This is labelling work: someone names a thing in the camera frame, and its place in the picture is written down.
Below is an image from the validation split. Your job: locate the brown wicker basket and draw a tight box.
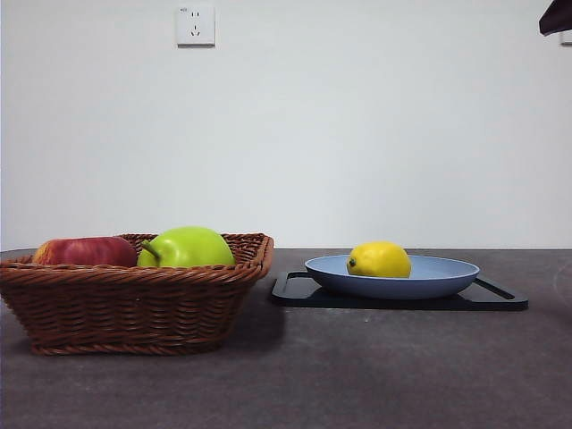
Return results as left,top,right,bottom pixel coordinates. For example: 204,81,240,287
0,231,275,358

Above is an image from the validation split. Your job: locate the green apple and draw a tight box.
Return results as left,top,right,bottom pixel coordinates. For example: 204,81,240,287
136,225,237,269

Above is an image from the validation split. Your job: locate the red apple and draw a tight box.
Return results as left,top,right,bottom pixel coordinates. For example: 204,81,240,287
31,236,138,268

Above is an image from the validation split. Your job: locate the yellow lemon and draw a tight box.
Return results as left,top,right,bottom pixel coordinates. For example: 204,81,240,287
346,240,412,279

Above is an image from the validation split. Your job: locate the black flat tray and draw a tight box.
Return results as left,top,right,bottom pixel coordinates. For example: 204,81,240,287
270,270,530,313

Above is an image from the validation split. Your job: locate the white wall socket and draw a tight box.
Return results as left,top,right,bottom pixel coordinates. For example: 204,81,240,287
175,4,216,48

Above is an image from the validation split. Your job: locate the blue round plate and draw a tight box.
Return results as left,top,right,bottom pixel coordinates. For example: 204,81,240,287
304,254,481,300

